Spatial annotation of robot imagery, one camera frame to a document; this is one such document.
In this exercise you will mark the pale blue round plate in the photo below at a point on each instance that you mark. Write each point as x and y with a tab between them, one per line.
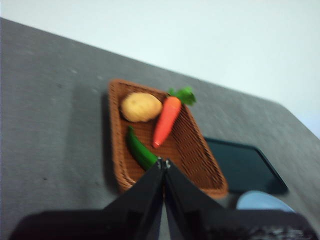
262	201

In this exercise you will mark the yellow-brown potato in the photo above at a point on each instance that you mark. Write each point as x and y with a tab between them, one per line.
141	107

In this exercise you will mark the orange carrot with green leaves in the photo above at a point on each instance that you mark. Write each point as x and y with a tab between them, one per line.
167	117

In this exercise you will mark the long green pepper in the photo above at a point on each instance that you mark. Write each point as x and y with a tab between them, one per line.
138	150

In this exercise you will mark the black rectangular tray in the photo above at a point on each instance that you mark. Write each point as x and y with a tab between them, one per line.
242	165

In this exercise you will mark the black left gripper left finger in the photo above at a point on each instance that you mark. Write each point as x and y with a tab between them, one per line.
140	210

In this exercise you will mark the brown woven wicker basket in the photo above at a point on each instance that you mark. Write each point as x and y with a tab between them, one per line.
190	150

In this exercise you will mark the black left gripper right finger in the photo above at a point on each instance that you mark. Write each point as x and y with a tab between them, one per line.
190	215

